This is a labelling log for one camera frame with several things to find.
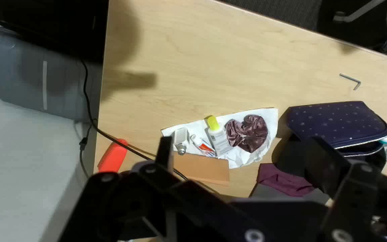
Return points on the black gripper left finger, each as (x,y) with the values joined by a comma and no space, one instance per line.
(127,205)

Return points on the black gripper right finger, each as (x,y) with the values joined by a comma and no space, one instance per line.
(364,201)

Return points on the orange red block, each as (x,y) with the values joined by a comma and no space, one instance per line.
(114,156)

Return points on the purple cloth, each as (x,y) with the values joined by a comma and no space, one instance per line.
(283,179)

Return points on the brown cardboard piece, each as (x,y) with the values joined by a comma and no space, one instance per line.
(208,168)

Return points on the white red tube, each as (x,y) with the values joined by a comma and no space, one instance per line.
(205,146)

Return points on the yellow capped small bottle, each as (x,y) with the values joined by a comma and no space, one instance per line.
(218,138)

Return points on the black allen key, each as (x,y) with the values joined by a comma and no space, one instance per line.
(350,78)

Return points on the dark red scrunchie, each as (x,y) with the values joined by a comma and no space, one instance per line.
(248,131)

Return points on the grey plastic storage bin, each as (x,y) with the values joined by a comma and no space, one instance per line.
(24,71)

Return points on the black bag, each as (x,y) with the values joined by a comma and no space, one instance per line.
(46,21)

